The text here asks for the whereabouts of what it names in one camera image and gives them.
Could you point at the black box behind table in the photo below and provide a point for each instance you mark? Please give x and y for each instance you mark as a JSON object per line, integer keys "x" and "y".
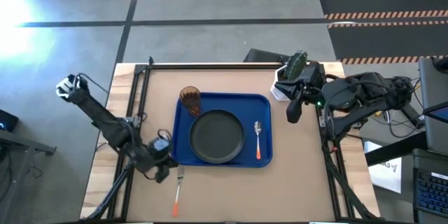
{"x": 260, "y": 56}

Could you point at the amber faceted plastic cup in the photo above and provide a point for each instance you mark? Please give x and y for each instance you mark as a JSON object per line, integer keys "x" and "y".
{"x": 190, "y": 99}

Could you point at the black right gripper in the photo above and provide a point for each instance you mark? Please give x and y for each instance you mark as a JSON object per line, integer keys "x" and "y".
{"x": 311, "y": 89}

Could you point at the black round plate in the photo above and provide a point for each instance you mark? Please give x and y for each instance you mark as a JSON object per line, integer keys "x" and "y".
{"x": 217, "y": 136}

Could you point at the white plant pot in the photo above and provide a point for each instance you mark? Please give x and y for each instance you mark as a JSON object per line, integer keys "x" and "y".
{"x": 278, "y": 92}

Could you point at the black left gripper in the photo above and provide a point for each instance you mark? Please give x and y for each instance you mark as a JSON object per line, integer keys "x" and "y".
{"x": 154, "y": 162}

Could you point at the blue plastic tray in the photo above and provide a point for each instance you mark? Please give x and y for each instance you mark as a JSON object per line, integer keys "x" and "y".
{"x": 224, "y": 102}

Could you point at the green cactus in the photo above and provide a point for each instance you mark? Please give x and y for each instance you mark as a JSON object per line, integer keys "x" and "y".
{"x": 297, "y": 64}

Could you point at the black aluminium table frame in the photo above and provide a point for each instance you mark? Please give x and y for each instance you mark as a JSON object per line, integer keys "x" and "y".
{"x": 210, "y": 66}

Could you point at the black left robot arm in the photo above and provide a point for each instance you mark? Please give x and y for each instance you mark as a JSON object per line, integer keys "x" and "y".
{"x": 101, "y": 122}

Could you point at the grey laptop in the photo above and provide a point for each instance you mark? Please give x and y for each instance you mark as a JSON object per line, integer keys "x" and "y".
{"x": 435, "y": 112}

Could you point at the white paper sheet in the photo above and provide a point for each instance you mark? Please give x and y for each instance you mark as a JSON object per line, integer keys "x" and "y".
{"x": 386, "y": 175}

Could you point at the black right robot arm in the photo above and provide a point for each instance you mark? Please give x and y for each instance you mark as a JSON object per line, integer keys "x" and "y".
{"x": 364, "y": 94}

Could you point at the black device with light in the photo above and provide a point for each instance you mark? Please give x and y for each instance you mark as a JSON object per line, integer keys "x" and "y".
{"x": 7, "y": 120}

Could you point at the grey side stand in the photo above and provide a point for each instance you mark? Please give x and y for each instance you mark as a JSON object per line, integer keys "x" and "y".
{"x": 17, "y": 154}

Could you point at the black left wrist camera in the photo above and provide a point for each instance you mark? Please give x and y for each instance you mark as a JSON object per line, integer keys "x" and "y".
{"x": 161, "y": 146}

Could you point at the black hazard-striped floor mat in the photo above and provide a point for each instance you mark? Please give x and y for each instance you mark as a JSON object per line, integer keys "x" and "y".
{"x": 381, "y": 0}
{"x": 388, "y": 42}

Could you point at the keyboard with blue keys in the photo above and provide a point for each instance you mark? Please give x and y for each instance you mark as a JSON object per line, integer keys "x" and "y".
{"x": 432, "y": 192}

